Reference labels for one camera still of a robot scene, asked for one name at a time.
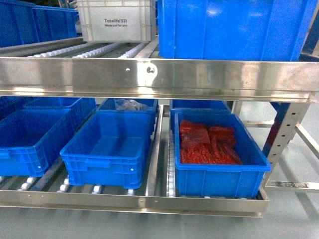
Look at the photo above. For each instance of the white Totelife crate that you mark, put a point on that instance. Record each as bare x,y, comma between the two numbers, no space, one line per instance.
109,21

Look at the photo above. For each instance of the empty blue middle bin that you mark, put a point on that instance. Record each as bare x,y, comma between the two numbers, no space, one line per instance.
110,149

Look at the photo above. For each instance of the red parts in bin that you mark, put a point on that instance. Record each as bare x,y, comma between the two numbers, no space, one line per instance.
202,144

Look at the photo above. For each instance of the stainless steel flow rack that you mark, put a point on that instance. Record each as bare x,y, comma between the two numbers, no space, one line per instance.
66,68

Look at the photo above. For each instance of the large blue upper bin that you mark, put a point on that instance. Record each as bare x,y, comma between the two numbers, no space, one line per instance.
254,30

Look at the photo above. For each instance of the blue bin with red parts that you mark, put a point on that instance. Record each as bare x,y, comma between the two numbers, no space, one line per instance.
221,180

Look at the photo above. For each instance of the blue left bin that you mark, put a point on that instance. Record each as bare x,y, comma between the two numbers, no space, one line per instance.
30,140

